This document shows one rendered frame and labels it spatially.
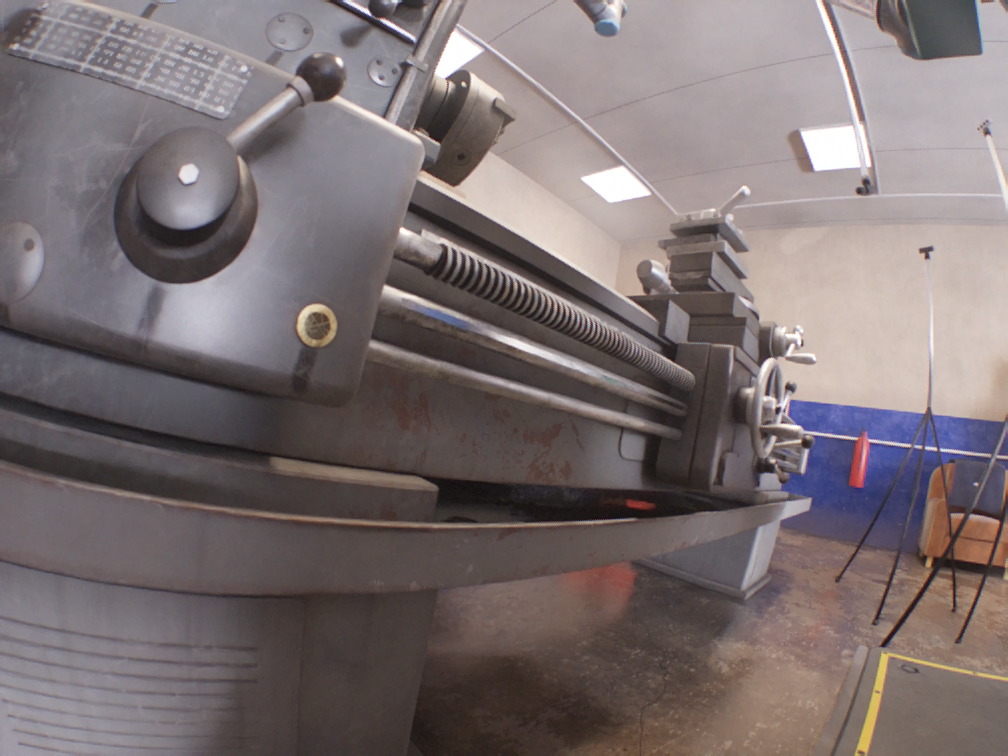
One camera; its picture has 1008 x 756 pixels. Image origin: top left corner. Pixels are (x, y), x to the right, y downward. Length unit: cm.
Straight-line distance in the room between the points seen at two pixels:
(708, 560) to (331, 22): 212
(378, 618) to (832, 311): 511
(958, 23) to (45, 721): 165
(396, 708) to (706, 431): 72
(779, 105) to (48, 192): 408
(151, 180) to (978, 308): 546
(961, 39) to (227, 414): 135
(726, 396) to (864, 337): 430
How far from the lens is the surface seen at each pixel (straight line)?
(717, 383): 92
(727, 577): 208
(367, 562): 37
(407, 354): 45
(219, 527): 33
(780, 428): 86
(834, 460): 495
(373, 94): 55
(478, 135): 82
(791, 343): 109
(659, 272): 138
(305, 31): 56
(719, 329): 100
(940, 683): 75
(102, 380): 49
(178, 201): 26
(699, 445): 91
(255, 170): 33
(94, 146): 34
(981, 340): 528
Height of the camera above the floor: 57
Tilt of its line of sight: 5 degrees up
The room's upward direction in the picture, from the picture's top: 12 degrees clockwise
